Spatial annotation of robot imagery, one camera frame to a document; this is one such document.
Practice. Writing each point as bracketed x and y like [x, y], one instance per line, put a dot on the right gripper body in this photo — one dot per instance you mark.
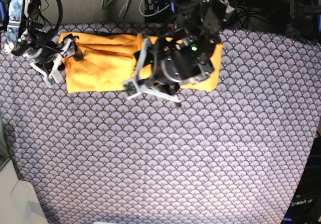
[38, 46]

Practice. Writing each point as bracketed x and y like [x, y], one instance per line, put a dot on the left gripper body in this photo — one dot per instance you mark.
[182, 64]

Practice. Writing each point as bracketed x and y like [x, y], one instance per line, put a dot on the yellow T-shirt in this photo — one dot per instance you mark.
[108, 61]

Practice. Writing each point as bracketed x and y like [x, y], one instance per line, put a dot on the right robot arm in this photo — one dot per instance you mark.
[23, 15]

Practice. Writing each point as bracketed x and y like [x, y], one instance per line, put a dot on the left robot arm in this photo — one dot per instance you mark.
[192, 19]

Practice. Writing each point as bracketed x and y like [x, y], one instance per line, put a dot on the blue fan-patterned tablecloth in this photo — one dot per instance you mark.
[232, 155]

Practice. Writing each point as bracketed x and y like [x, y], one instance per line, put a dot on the white plastic bin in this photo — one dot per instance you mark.
[19, 203]

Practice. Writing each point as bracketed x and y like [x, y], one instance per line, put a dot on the black OpenArm case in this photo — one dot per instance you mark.
[305, 205]

